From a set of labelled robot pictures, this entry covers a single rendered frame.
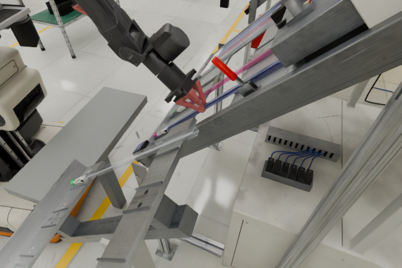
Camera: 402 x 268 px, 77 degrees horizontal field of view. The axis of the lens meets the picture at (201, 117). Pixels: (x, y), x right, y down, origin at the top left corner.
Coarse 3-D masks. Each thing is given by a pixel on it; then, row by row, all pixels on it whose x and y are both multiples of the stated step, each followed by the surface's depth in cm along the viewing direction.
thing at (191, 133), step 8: (192, 128) 41; (176, 136) 43; (184, 136) 42; (192, 136) 41; (160, 144) 46; (168, 144) 45; (136, 152) 52; (144, 152) 49; (152, 152) 48; (120, 160) 55; (128, 160) 53; (104, 168) 60; (112, 168) 57; (88, 176) 65; (96, 176) 63; (72, 184) 72
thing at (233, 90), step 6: (276, 60) 51; (270, 66) 52; (276, 66) 51; (258, 72) 54; (264, 72) 53; (246, 78) 57; (252, 78) 55; (258, 78) 54; (228, 90) 61; (234, 90) 59; (222, 96) 62; (228, 96) 61; (210, 102) 65; (216, 102) 64; (192, 114) 70; (180, 120) 74; (186, 120) 73; (168, 126) 79
